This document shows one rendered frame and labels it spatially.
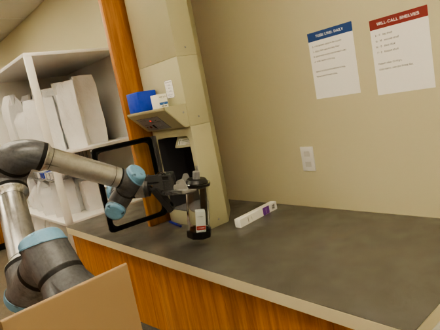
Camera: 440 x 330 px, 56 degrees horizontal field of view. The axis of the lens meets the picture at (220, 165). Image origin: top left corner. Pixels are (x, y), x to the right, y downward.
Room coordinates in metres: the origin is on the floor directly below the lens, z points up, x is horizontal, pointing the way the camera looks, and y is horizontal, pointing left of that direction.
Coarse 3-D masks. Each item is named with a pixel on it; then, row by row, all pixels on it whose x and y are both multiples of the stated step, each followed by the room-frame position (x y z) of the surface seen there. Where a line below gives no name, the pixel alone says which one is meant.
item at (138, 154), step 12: (144, 144) 2.00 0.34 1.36; (108, 156) 1.90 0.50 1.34; (120, 156) 1.93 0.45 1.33; (132, 156) 1.96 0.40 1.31; (144, 156) 1.99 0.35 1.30; (144, 168) 1.99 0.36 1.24; (132, 204) 1.93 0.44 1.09; (144, 204) 1.96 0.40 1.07; (156, 204) 2.00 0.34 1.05; (132, 216) 1.93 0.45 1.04; (144, 216) 1.96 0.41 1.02
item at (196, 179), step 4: (192, 172) 1.61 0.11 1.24; (196, 172) 1.60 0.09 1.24; (192, 176) 1.61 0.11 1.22; (196, 176) 1.60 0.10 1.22; (188, 180) 1.60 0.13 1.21; (192, 180) 1.59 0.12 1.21; (196, 180) 1.59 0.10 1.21; (200, 180) 1.59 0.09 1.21; (204, 180) 1.60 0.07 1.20; (188, 184) 1.59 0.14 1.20; (192, 184) 1.58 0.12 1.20; (196, 184) 1.57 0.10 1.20; (200, 184) 1.58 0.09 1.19
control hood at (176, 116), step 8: (184, 104) 1.79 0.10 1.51; (144, 112) 1.85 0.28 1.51; (152, 112) 1.80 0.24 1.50; (160, 112) 1.76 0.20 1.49; (168, 112) 1.74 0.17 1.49; (176, 112) 1.76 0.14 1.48; (184, 112) 1.79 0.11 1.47; (168, 120) 1.80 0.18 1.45; (176, 120) 1.77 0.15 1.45; (184, 120) 1.78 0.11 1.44; (144, 128) 2.01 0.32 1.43; (168, 128) 1.88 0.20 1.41
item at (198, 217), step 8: (192, 192) 1.58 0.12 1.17; (200, 192) 1.58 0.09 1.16; (208, 192) 1.62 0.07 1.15; (192, 200) 1.58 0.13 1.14; (200, 200) 1.58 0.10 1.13; (208, 200) 1.61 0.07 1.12; (192, 208) 1.58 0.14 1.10; (200, 208) 1.58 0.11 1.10; (208, 208) 1.61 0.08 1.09; (192, 216) 1.59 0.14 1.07; (200, 216) 1.58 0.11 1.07; (208, 216) 1.61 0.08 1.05; (192, 224) 1.59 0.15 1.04; (200, 224) 1.58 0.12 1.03; (208, 224) 1.61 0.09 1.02
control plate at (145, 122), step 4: (136, 120) 1.96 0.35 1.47; (140, 120) 1.94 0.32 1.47; (144, 120) 1.92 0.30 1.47; (148, 120) 1.90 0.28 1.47; (152, 120) 1.88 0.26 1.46; (156, 120) 1.86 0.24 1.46; (160, 120) 1.84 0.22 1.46; (144, 124) 1.96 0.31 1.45; (148, 124) 1.94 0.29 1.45; (152, 124) 1.92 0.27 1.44; (156, 124) 1.89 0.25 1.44; (160, 124) 1.87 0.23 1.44; (164, 124) 1.86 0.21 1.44; (148, 128) 1.98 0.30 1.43; (152, 128) 1.96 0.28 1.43; (156, 128) 1.94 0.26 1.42; (160, 128) 1.91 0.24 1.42; (164, 128) 1.89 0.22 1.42
